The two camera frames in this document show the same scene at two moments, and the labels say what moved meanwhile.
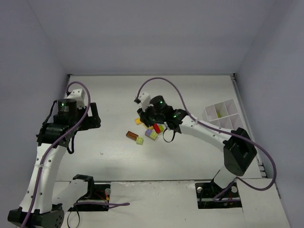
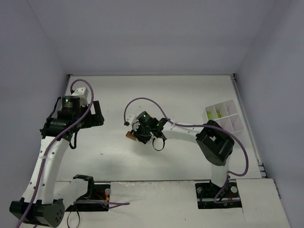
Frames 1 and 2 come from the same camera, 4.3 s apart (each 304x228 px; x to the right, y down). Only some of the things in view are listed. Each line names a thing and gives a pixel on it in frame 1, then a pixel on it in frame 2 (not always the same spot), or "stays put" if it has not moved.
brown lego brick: (132, 136) stays put
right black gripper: (146, 117) -> (141, 132)
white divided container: (224, 114) stays put
